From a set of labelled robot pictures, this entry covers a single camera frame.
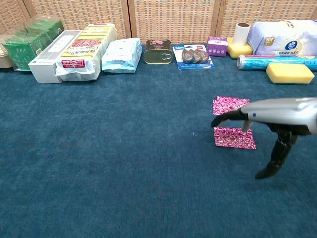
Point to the white power strip box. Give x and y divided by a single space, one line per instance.
44 69

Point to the blue correction tape blister pack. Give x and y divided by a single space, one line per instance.
193 55

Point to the teal table mat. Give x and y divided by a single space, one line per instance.
99 148

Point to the small purple box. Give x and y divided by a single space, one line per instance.
216 47

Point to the yellow sponge multipack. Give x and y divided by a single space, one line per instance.
84 47

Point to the white paper roll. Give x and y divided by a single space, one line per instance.
241 34

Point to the blue cling wrap roll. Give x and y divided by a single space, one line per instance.
252 62

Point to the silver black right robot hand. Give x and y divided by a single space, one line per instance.
277 112

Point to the beige lunch container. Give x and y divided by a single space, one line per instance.
5 59

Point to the wicker folding screen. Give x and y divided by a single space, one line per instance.
173 19

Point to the yellow sponge green scourer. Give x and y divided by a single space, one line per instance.
288 73

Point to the black gold luncheon meat can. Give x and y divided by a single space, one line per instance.
157 57

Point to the light blue wet wipes pack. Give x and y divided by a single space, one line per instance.
121 55

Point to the pink patterned packet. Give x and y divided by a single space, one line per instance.
232 140
227 104

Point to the clear box green tea bags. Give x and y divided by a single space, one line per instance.
19 54

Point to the large white tissue pack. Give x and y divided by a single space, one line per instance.
280 37

